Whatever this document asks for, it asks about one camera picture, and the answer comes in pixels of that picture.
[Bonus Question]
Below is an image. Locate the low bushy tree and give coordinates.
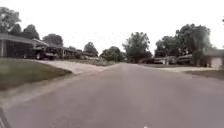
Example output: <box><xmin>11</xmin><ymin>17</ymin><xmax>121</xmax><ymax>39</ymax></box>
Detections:
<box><xmin>99</xmin><ymin>45</ymin><xmax>126</xmax><ymax>63</ymax></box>

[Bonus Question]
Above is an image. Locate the tall dark tree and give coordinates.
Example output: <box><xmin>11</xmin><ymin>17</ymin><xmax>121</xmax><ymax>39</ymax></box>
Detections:
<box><xmin>0</xmin><ymin>6</ymin><xmax>41</xmax><ymax>41</ymax></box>

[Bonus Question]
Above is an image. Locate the big dark tree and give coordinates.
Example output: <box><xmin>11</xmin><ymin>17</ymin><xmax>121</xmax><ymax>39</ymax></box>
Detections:
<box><xmin>122</xmin><ymin>31</ymin><xmax>153</xmax><ymax>64</ymax></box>

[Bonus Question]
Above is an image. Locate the grey asphalt road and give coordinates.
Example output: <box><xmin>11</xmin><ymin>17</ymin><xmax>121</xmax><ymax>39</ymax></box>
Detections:
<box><xmin>0</xmin><ymin>62</ymin><xmax>224</xmax><ymax>128</ymax></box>

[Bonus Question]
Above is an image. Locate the low house with carport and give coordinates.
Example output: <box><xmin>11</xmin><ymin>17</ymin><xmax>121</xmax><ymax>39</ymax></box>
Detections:
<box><xmin>0</xmin><ymin>32</ymin><xmax>51</xmax><ymax>60</ymax></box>

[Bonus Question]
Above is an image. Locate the pale low house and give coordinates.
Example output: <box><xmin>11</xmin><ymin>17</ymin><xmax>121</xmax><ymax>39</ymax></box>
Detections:
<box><xmin>140</xmin><ymin>55</ymin><xmax>178</xmax><ymax>66</ymax></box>

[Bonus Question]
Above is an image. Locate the pale concrete driveway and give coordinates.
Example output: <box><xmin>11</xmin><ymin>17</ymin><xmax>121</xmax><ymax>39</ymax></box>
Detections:
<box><xmin>159</xmin><ymin>66</ymin><xmax>215</xmax><ymax>74</ymax></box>
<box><xmin>35</xmin><ymin>59</ymin><xmax>112</xmax><ymax>75</ymax></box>

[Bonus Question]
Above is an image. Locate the long grass lawn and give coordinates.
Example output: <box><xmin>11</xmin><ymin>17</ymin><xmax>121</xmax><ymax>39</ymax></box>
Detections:
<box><xmin>64</xmin><ymin>58</ymin><xmax>117</xmax><ymax>67</ymax></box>

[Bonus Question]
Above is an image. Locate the broad dark tree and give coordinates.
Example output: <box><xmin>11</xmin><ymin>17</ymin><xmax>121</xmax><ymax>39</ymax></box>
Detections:
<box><xmin>154</xmin><ymin>35</ymin><xmax>181</xmax><ymax>58</ymax></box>

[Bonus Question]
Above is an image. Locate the tall leafy tree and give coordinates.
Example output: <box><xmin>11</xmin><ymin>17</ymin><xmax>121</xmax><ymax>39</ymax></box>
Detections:
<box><xmin>175</xmin><ymin>23</ymin><xmax>213</xmax><ymax>67</ymax></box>

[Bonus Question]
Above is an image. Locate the dark grass verge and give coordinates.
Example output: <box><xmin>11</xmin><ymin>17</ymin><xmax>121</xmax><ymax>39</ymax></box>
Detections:
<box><xmin>184</xmin><ymin>68</ymin><xmax>224</xmax><ymax>81</ymax></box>

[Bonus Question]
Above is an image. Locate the pale concrete kerb strip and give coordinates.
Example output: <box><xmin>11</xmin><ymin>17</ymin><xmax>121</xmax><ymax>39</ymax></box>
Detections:
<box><xmin>0</xmin><ymin>63</ymin><xmax>118</xmax><ymax>113</ymax></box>

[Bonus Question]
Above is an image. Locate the dark pickup truck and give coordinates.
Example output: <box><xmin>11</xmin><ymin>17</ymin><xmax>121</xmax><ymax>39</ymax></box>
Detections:
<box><xmin>32</xmin><ymin>46</ymin><xmax>59</xmax><ymax>61</ymax></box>

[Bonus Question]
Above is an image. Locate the long grass verge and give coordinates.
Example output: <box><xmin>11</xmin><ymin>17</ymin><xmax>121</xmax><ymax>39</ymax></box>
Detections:
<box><xmin>139</xmin><ymin>62</ymin><xmax>202</xmax><ymax>69</ymax></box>

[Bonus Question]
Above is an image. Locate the house with pale garage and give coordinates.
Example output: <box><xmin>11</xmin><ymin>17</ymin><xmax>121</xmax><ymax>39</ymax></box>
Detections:
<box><xmin>202</xmin><ymin>47</ymin><xmax>224</xmax><ymax>70</ymax></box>

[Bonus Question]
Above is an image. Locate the small round tree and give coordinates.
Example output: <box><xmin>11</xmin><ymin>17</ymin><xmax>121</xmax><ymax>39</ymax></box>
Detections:
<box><xmin>82</xmin><ymin>41</ymin><xmax>100</xmax><ymax>57</ymax></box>

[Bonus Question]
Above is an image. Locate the round dark tree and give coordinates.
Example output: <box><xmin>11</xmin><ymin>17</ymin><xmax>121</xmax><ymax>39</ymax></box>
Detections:
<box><xmin>42</xmin><ymin>33</ymin><xmax>65</xmax><ymax>47</ymax></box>

